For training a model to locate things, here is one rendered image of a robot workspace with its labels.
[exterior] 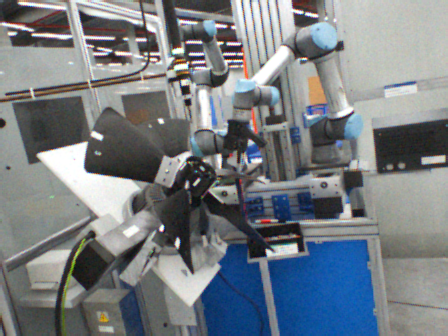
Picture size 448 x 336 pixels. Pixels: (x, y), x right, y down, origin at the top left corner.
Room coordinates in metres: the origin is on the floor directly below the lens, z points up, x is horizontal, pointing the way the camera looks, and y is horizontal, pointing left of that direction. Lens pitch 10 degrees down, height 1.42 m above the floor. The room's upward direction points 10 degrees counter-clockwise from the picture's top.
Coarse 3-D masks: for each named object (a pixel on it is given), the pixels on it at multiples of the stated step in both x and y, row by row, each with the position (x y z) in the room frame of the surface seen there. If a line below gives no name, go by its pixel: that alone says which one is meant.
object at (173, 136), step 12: (156, 120) 1.51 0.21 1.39; (168, 120) 1.52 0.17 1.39; (180, 120) 1.53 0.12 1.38; (144, 132) 1.45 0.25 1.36; (156, 132) 1.45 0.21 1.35; (168, 132) 1.44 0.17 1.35; (180, 132) 1.44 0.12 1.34; (168, 144) 1.39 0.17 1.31; (180, 144) 1.38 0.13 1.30; (168, 156) 1.34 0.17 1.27
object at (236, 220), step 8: (224, 208) 1.22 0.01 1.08; (232, 208) 1.18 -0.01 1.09; (224, 216) 1.27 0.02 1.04; (232, 216) 1.22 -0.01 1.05; (240, 216) 1.16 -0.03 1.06; (232, 224) 1.28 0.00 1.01; (240, 224) 1.23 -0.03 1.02; (248, 224) 1.14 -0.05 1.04; (248, 232) 1.23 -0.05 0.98; (256, 232) 1.12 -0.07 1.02; (256, 240) 1.25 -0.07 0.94; (264, 240) 1.11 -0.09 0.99
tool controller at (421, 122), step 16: (416, 112) 1.43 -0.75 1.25; (432, 112) 1.39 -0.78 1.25; (384, 128) 1.38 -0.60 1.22; (400, 128) 1.37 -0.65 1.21; (416, 128) 1.35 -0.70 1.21; (432, 128) 1.33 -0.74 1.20; (384, 144) 1.39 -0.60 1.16; (400, 144) 1.38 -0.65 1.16; (416, 144) 1.36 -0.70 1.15; (432, 144) 1.34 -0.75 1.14; (384, 160) 1.41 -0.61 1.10; (400, 160) 1.40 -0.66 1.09; (416, 160) 1.38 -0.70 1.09; (432, 160) 1.36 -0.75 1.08
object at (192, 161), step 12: (192, 156) 1.26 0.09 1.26; (180, 168) 1.23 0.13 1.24; (192, 168) 1.19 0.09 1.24; (204, 168) 1.26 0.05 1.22; (180, 180) 1.21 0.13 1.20; (192, 180) 1.19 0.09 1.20; (204, 180) 1.19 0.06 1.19; (216, 180) 1.24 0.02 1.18; (168, 192) 1.22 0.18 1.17; (192, 192) 1.20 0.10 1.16; (204, 192) 1.23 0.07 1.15; (192, 204) 1.23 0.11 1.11
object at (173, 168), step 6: (162, 162) 1.21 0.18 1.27; (168, 162) 1.23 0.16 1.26; (174, 162) 1.24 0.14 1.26; (162, 168) 1.21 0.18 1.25; (168, 168) 1.22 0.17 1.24; (174, 168) 1.23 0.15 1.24; (162, 174) 1.21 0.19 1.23; (168, 174) 1.22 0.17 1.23; (174, 174) 1.23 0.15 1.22; (156, 180) 1.20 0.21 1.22; (162, 180) 1.21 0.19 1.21; (168, 180) 1.22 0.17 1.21; (168, 186) 1.21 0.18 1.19
